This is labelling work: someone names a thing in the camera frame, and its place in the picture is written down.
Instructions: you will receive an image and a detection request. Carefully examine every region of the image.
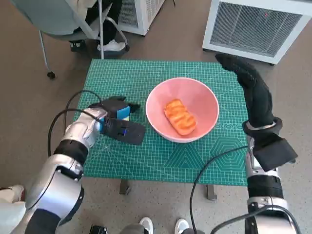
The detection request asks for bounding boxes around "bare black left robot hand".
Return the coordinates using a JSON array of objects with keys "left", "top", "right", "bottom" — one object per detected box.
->
[{"left": 87, "top": 96, "right": 141, "bottom": 122}]

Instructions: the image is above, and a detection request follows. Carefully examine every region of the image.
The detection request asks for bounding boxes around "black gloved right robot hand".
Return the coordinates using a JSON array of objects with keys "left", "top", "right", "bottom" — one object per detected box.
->
[{"left": 214, "top": 54, "right": 275, "bottom": 129}]

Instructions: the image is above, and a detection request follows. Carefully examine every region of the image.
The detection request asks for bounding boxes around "long striped toy bread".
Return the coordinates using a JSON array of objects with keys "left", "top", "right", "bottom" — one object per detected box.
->
[{"left": 163, "top": 98, "right": 197, "bottom": 137}]

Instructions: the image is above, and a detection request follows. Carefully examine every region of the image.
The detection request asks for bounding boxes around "pink bowl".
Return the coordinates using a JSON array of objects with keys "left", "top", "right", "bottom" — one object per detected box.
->
[{"left": 145, "top": 77, "right": 219, "bottom": 144}]

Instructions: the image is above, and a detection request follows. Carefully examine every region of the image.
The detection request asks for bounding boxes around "green cutting mat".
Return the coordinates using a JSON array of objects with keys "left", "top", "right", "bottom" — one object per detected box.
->
[{"left": 77, "top": 58, "right": 248, "bottom": 187}]

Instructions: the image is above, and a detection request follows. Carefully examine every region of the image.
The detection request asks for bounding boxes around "large white mesh cabinet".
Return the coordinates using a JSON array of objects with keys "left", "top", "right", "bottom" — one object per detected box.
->
[{"left": 202, "top": 0, "right": 312, "bottom": 65}]

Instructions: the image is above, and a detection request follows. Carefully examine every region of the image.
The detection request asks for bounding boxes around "seated person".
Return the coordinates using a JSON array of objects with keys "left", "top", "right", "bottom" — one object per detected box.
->
[{"left": 73, "top": 0, "right": 130, "bottom": 53}]

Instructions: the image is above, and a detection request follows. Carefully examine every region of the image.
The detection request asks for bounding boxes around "grey table leg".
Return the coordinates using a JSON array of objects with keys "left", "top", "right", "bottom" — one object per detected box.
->
[
  {"left": 206, "top": 184, "right": 217, "bottom": 200},
  {"left": 119, "top": 180, "right": 132, "bottom": 195}
]

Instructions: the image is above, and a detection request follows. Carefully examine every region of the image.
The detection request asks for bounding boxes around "small white mesh cabinet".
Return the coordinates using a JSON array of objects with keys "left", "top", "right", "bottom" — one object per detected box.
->
[{"left": 118, "top": 0, "right": 166, "bottom": 36}]

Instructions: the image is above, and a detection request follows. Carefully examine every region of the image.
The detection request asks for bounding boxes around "grey office chair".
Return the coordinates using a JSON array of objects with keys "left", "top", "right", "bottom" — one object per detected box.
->
[{"left": 9, "top": 0, "right": 130, "bottom": 79}]

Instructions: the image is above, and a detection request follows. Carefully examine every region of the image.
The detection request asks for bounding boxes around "white shoe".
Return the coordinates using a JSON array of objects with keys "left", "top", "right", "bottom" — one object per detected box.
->
[
  {"left": 139, "top": 216, "right": 154, "bottom": 234},
  {"left": 175, "top": 218, "right": 191, "bottom": 234}
]

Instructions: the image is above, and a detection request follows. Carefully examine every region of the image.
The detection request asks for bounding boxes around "grey robot body part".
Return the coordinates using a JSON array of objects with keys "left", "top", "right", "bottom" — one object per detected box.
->
[{"left": 120, "top": 224, "right": 147, "bottom": 234}]

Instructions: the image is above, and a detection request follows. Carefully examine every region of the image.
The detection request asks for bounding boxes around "black robot body block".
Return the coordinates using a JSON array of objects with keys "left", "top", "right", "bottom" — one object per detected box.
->
[{"left": 90, "top": 225, "right": 108, "bottom": 234}]

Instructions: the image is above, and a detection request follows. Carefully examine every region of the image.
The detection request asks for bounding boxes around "person in white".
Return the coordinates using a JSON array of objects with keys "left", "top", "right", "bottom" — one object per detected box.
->
[{"left": 0, "top": 184, "right": 27, "bottom": 234}]

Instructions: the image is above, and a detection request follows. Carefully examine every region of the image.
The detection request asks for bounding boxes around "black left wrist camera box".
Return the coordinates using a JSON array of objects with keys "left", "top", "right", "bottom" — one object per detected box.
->
[{"left": 100, "top": 116, "right": 146, "bottom": 146}]

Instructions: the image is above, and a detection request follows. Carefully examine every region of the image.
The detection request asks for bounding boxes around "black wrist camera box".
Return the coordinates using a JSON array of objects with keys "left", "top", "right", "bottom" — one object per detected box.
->
[
  {"left": 252, "top": 136, "right": 298, "bottom": 172},
  {"left": 100, "top": 116, "right": 146, "bottom": 146}
]

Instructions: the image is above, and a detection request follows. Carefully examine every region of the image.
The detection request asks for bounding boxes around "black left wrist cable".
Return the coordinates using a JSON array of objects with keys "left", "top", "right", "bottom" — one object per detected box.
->
[{"left": 65, "top": 90, "right": 104, "bottom": 122}]

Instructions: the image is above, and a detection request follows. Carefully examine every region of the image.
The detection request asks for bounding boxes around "black left camera cable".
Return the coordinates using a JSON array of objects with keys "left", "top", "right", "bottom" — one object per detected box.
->
[{"left": 47, "top": 109, "right": 103, "bottom": 156}]

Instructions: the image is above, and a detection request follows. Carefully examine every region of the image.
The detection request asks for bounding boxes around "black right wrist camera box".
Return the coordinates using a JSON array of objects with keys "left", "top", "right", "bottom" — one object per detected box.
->
[{"left": 252, "top": 136, "right": 298, "bottom": 172}]

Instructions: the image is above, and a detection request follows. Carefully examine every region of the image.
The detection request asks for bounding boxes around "long black cable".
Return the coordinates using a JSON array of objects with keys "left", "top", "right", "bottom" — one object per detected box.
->
[{"left": 190, "top": 145, "right": 248, "bottom": 234}]

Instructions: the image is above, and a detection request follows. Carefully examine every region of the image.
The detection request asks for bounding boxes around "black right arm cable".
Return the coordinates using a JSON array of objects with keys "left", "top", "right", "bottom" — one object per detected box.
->
[{"left": 211, "top": 206, "right": 302, "bottom": 234}]

